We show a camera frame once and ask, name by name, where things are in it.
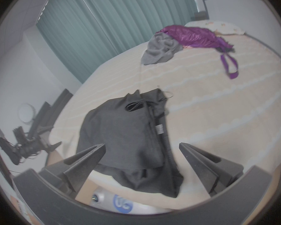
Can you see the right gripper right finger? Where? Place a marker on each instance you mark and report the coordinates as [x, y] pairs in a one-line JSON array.
[[208, 167]]

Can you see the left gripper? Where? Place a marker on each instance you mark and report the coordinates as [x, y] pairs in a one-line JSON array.
[[34, 148]]

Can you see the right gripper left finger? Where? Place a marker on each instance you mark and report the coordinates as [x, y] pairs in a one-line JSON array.
[[85, 166]]

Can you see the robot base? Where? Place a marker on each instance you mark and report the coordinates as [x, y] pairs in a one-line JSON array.
[[125, 204]]

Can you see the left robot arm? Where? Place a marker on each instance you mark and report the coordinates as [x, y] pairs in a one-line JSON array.
[[8, 150]]

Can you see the bed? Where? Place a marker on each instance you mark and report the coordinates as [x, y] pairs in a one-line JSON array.
[[213, 102]]

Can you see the black chest of drawers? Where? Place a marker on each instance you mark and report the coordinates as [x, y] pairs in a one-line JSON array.
[[50, 115]]

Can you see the round white mirror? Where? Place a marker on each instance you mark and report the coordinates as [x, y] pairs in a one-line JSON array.
[[26, 113]]

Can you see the black garment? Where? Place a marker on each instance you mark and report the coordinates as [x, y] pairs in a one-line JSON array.
[[126, 139]]

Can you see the blue-green curtain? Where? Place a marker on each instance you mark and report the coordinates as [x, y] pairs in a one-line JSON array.
[[68, 39], [135, 13]]

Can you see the grey garment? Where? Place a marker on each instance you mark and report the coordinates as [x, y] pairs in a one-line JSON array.
[[159, 49]]

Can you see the purple garment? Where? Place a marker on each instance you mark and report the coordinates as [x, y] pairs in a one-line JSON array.
[[194, 35]]

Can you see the cream printed pillow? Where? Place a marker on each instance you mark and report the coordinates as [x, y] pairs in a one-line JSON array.
[[222, 26]]

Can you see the grey bedside table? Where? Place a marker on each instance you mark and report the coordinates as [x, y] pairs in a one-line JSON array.
[[200, 15]]

